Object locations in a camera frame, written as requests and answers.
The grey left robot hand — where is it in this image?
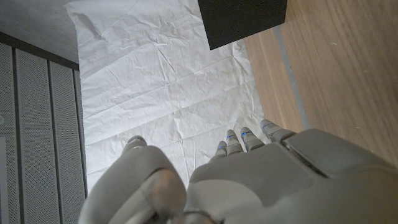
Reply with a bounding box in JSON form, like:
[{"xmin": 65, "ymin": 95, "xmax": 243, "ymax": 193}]
[{"xmin": 77, "ymin": 119, "xmax": 398, "ymax": 224}]

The black foam board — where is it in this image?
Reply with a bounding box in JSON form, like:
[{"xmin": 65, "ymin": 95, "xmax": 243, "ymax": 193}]
[{"xmin": 197, "ymin": 0, "xmax": 288, "ymax": 51}]

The white cloth backdrop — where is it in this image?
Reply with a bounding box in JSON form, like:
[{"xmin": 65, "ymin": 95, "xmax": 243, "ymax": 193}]
[{"xmin": 63, "ymin": 0, "xmax": 271, "ymax": 194}]

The grey perforated partition panel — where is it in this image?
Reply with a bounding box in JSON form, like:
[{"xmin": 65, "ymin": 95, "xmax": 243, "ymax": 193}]
[{"xmin": 0, "ymin": 30, "xmax": 88, "ymax": 224}]

